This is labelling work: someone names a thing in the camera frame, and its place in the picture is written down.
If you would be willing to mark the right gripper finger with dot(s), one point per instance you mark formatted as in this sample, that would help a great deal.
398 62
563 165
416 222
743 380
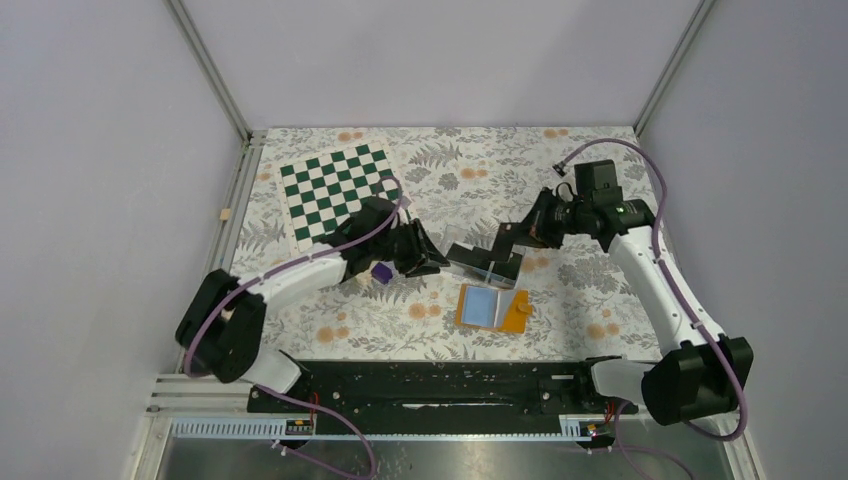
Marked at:
536 217
530 237

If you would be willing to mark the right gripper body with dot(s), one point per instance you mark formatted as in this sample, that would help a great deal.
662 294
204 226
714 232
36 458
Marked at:
556 217

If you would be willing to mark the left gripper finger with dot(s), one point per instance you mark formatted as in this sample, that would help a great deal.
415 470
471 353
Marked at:
426 247
412 269

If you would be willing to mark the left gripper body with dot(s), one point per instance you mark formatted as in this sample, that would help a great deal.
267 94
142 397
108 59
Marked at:
407 247

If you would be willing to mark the orange leather card holder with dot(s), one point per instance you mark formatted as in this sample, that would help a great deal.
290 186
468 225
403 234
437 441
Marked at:
497 310

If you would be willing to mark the single black credit card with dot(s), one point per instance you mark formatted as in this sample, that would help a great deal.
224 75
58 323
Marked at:
503 246

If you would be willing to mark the clear plastic card box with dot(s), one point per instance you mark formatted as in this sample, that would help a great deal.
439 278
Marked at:
456 234

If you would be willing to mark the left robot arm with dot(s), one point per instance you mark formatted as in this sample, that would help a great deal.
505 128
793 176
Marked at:
221 331

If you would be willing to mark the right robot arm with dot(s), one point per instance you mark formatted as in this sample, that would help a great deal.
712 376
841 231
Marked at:
702 371

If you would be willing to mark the floral patterned table mat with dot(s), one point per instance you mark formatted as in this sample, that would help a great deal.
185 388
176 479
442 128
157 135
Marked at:
461 182

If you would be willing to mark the green white purple toy blocks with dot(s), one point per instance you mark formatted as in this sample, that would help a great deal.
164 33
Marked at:
378 273

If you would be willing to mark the green white chessboard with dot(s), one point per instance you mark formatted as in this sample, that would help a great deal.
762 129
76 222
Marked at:
320 191

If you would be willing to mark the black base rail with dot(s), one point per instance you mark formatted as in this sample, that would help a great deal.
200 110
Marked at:
453 398

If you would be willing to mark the right aluminium frame post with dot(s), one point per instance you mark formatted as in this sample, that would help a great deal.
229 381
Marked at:
679 53

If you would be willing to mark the aluminium frame post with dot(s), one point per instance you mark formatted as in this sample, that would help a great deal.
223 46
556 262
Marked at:
193 38
679 53

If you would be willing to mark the left aluminium frame post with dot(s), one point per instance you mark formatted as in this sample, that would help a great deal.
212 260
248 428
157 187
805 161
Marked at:
193 38

